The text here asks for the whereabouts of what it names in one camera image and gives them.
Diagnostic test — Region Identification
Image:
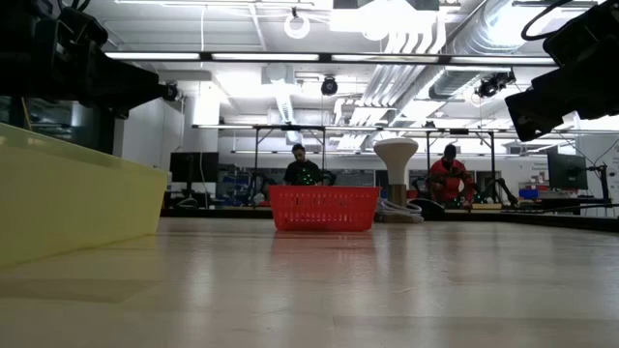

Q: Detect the red plastic basket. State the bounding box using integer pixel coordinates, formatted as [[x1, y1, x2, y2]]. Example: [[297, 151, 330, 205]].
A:
[[268, 185, 382, 232]]

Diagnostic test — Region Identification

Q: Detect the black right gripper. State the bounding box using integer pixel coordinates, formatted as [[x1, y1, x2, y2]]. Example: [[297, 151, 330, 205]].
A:
[[505, 0, 619, 142]]

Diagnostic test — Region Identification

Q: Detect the white ring light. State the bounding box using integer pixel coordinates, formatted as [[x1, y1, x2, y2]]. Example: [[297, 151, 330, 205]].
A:
[[283, 12, 311, 41]]

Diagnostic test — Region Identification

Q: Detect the black computer monitor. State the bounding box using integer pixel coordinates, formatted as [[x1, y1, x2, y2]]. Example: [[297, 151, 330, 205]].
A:
[[546, 152, 589, 191], [168, 152, 221, 185]]

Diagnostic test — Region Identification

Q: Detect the person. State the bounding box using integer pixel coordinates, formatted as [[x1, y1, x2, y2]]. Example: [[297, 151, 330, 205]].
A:
[[282, 143, 324, 188], [427, 143, 476, 210]]

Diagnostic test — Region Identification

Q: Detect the white mushroom lamp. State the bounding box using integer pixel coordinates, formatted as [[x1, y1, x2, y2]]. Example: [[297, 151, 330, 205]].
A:
[[372, 137, 421, 209]]

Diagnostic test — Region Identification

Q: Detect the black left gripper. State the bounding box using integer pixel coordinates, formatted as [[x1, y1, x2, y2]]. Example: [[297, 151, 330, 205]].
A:
[[28, 7, 168, 121]]

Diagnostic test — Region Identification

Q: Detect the black background workstation frame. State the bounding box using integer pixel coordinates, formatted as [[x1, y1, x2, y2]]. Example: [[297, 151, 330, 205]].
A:
[[253, 124, 497, 209]]

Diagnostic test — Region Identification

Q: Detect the silver ventilation duct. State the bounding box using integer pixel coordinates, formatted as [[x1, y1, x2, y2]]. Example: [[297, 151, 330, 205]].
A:
[[427, 0, 547, 101]]

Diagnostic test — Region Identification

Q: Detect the white coiled cable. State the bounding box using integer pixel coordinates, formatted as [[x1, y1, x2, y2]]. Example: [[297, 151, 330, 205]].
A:
[[375, 196, 426, 224]]

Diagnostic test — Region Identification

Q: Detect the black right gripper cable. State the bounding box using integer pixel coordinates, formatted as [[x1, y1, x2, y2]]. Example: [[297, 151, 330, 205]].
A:
[[520, 0, 575, 43]]

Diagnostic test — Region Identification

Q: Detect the yellow plastic tray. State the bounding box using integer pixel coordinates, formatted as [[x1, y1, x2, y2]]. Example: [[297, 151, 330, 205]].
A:
[[0, 121, 169, 268]]

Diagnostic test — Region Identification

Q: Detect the long ceiling light strip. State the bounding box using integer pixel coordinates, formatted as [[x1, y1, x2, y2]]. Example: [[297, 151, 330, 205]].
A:
[[449, 56, 557, 66], [331, 53, 439, 64], [103, 51, 202, 62], [211, 52, 320, 63]]

